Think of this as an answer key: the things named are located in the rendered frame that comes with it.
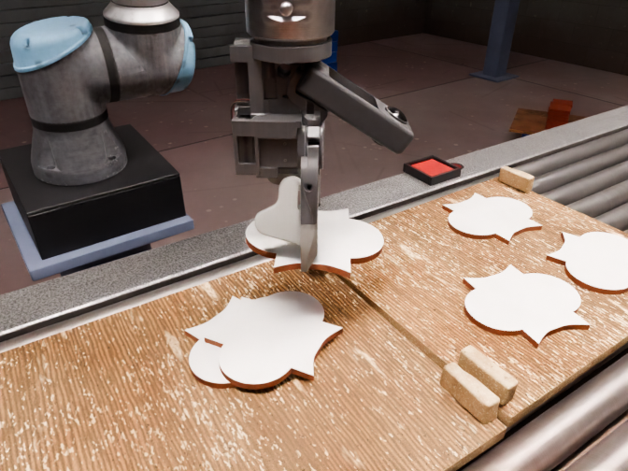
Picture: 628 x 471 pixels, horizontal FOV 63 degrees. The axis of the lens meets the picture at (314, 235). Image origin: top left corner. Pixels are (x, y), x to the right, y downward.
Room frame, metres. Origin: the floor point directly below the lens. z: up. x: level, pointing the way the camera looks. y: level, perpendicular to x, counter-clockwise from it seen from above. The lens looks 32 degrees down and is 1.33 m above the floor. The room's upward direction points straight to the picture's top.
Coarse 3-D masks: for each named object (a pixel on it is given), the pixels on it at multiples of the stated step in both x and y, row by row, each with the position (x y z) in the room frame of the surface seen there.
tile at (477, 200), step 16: (448, 208) 0.69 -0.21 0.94; (464, 208) 0.69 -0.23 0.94; (480, 208) 0.69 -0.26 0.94; (496, 208) 0.69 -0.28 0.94; (512, 208) 0.69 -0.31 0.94; (528, 208) 0.69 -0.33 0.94; (448, 224) 0.65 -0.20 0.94; (464, 224) 0.64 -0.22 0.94; (480, 224) 0.64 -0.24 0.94; (496, 224) 0.64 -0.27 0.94; (512, 224) 0.64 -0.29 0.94; (528, 224) 0.64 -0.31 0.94
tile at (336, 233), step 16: (320, 224) 0.48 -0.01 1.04; (336, 224) 0.48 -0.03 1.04; (352, 224) 0.49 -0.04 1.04; (368, 224) 0.49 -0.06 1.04; (256, 240) 0.44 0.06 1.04; (272, 240) 0.45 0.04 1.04; (320, 240) 0.45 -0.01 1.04; (336, 240) 0.45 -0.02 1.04; (352, 240) 0.45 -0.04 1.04; (368, 240) 0.45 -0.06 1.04; (272, 256) 0.42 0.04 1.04; (288, 256) 0.42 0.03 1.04; (320, 256) 0.42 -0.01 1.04; (336, 256) 0.42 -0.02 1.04; (352, 256) 0.42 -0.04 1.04; (368, 256) 0.43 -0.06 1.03; (336, 272) 0.40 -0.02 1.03
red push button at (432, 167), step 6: (426, 162) 0.90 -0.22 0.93; (432, 162) 0.90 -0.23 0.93; (438, 162) 0.90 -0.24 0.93; (420, 168) 0.87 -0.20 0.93; (426, 168) 0.87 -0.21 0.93; (432, 168) 0.87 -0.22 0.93; (438, 168) 0.87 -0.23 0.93; (444, 168) 0.87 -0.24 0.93; (450, 168) 0.87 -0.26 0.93; (432, 174) 0.85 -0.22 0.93
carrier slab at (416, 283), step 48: (480, 192) 0.76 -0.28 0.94; (528, 192) 0.76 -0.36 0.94; (384, 240) 0.61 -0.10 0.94; (432, 240) 0.61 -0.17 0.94; (480, 240) 0.61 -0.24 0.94; (528, 240) 0.61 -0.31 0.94; (384, 288) 0.50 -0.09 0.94; (432, 288) 0.50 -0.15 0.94; (576, 288) 0.50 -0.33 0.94; (432, 336) 0.41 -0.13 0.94; (480, 336) 0.41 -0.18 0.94; (576, 336) 0.41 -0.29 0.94; (624, 336) 0.41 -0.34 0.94; (528, 384) 0.35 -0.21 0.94
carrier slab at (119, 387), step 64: (128, 320) 0.44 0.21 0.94; (192, 320) 0.44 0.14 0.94; (384, 320) 0.44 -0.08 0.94; (0, 384) 0.35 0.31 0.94; (64, 384) 0.35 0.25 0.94; (128, 384) 0.35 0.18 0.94; (192, 384) 0.35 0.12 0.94; (320, 384) 0.35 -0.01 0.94; (384, 384) 0.35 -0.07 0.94; (0, 448) 0.28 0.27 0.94; (64, 448) 0.28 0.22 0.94; (128, 448) 0.28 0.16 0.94; (192, 448) 0.28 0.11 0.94; (256, 448) 0.28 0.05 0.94; (320, 448) 0.28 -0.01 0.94; (384, 448) 0.28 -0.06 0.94; (448, 448) 0.28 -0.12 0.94
